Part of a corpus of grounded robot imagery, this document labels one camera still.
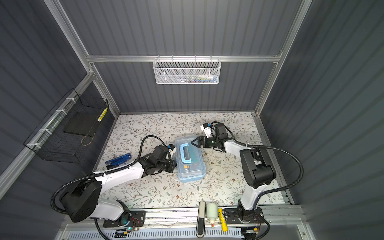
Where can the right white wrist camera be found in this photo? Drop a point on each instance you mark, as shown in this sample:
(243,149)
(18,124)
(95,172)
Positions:
(207,129)

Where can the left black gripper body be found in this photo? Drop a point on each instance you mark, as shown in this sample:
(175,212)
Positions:
(167,166)

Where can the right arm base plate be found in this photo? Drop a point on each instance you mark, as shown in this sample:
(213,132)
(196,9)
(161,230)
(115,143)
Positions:
(235,216)

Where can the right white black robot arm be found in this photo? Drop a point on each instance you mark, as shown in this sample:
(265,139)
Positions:
(257,166)

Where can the white wire mesh basket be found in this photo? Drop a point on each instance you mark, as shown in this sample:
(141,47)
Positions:
(194,72)

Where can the black wire mesh basket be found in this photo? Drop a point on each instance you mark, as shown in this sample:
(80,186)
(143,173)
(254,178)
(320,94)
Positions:
(68,134)

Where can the black white handheld device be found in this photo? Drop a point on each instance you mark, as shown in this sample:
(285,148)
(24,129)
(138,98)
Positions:
(200,228)

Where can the yellow marker in black basket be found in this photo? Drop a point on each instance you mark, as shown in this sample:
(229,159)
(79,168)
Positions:
(102,115)

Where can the blue handled pliers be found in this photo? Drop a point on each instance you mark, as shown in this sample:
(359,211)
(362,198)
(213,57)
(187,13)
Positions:
(116,162)

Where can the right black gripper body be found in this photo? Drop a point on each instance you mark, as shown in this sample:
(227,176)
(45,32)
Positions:
(212,142)

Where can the white glue bottle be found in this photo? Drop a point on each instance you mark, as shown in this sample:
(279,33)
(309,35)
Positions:
(212,213)

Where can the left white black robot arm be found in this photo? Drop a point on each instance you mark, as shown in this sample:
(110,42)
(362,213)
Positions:
(82,199)

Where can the blue plastic tool box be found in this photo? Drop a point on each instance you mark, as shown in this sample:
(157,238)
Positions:
(189,154)

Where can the yellow marker on rail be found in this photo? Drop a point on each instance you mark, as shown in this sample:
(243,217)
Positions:
(222,220)

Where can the black pad in basket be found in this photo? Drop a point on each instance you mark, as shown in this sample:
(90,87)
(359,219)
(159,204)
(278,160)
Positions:
(83,124)

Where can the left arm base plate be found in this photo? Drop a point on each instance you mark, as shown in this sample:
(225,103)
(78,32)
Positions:
(133,219)

